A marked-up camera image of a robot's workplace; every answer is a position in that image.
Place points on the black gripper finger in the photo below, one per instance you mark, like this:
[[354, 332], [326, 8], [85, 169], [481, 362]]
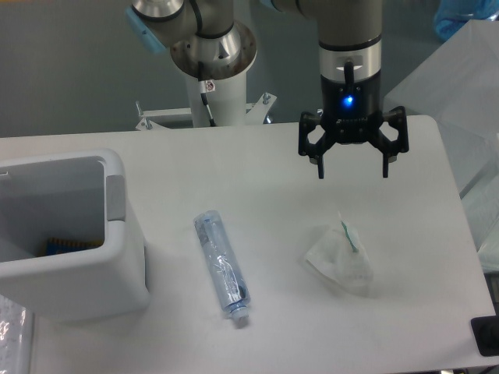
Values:
[[390, 149], [314, 151]]

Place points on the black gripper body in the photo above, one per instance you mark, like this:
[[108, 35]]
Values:
[[351, 111]]

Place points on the white tissue wrapper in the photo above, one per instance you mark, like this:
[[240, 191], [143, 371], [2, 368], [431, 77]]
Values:
[[340, 256]]

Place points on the crushed clear plastic bottle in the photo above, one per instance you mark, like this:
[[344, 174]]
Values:
[[226, 275]]

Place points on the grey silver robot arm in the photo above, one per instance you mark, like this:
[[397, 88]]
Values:
[[207, 43]]

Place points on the white plastic trash can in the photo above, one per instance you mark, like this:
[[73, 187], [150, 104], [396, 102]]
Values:
[[79, 195]]

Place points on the blue plastic bag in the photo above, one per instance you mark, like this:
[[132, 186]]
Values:
[[452, 15]]

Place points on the black device at table edge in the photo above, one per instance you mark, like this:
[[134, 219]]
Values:
[[485, 331]]

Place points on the yellow blue item in bin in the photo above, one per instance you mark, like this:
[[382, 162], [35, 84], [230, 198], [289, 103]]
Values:
[[56, 246]]

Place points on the clear plastic sheet lower left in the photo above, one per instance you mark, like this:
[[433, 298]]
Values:
[[17, 326]]

